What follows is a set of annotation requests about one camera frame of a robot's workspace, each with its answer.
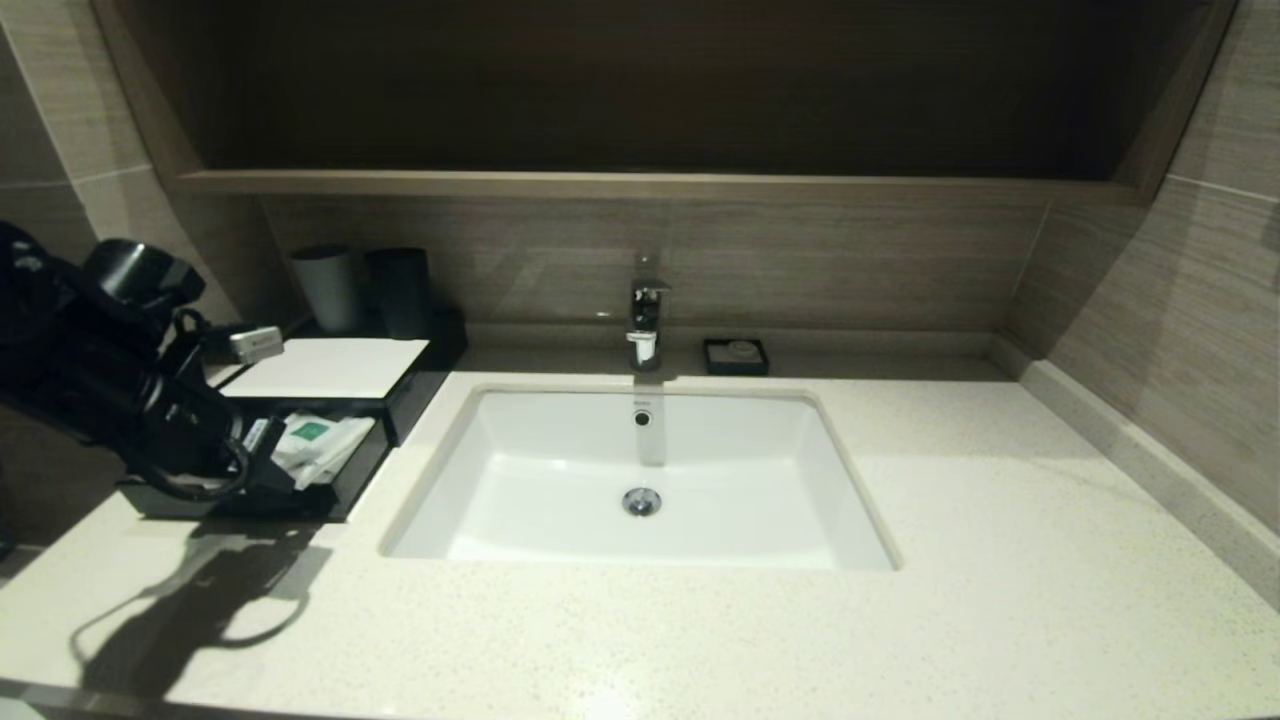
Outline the square shower cap packet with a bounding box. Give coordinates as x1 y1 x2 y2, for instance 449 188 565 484
272 413 377 476

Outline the long green label packet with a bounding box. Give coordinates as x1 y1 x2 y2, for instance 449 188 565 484
295 420 377 491

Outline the black glossy drawer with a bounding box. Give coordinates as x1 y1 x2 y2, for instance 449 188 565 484
118 400 397 523

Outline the dark tumbler cup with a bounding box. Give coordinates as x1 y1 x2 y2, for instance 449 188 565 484
365 247 435 341

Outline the black box white ribbed top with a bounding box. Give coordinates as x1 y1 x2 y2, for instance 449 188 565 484
215 306 468 448

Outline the grey cup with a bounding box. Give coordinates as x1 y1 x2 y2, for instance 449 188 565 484
289 244 366 333

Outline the white sink basin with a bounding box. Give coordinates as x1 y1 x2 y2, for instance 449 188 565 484
380 385 901 573

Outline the chrome faucet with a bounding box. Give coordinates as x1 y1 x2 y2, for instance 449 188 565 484
626 253 673 373

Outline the black soap dish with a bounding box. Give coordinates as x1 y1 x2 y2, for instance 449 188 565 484
703 338 770 377

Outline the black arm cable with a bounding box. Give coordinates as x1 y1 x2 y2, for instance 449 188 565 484
120 310 256 503

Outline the wooden wall shelf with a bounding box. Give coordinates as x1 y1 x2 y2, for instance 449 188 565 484
90 0 1239 207

